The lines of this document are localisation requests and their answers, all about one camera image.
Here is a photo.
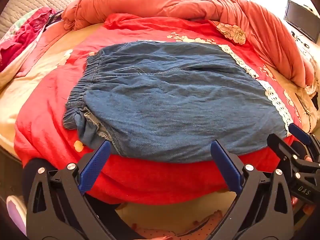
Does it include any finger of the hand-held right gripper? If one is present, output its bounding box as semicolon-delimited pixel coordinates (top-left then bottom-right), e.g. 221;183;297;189
287;123;320;156
266;133;320;175

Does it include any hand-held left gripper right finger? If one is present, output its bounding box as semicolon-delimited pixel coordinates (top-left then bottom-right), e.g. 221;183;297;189
210;140;295;240

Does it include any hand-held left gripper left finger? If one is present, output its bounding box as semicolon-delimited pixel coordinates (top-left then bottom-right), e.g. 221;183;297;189
26;140;118;240

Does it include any blue denim pants lace trim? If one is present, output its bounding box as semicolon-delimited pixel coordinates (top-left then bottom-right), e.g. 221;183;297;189
62;39;295;164

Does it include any person's right hand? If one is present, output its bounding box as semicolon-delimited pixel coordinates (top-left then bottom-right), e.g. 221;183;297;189
291;195;316;217

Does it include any red floral blanket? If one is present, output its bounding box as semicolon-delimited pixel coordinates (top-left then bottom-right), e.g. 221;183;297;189
14;12;303;205

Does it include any person's black trouser leg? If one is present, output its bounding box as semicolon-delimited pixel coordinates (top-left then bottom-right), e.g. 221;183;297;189
21;157;147;240

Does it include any white purple slipper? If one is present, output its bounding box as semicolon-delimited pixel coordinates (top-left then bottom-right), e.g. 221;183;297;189
6;195;27;235

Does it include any black television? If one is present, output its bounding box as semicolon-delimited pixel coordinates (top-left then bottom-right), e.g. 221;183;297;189
284;0;320;43

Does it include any pink floral pillow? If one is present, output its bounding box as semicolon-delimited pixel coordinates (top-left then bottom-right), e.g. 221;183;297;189
0;7;63;73

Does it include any dark striped cloth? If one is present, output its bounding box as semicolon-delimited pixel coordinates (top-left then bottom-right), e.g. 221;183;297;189
47;10;64;24

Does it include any pink quilt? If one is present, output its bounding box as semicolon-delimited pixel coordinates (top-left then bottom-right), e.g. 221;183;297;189
61;0;315;88

